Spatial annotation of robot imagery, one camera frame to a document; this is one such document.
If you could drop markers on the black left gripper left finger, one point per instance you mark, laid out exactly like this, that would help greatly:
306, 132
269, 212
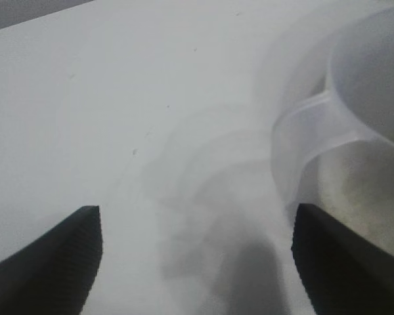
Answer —
52, 269

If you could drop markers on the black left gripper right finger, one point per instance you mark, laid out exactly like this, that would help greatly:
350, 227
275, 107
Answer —
341, 269

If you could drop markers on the clear plastic measuring cup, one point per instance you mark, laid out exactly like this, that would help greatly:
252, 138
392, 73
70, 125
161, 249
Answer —
364, 82

